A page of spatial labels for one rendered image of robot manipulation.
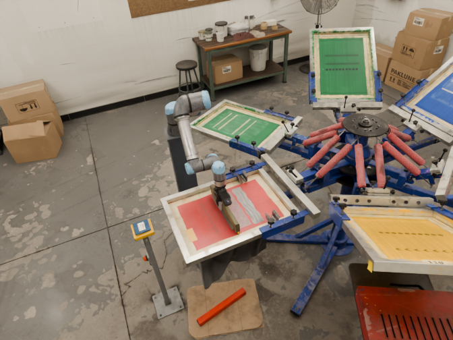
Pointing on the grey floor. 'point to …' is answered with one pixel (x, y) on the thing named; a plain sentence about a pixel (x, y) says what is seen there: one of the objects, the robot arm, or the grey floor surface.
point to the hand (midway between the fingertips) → (224, 208)
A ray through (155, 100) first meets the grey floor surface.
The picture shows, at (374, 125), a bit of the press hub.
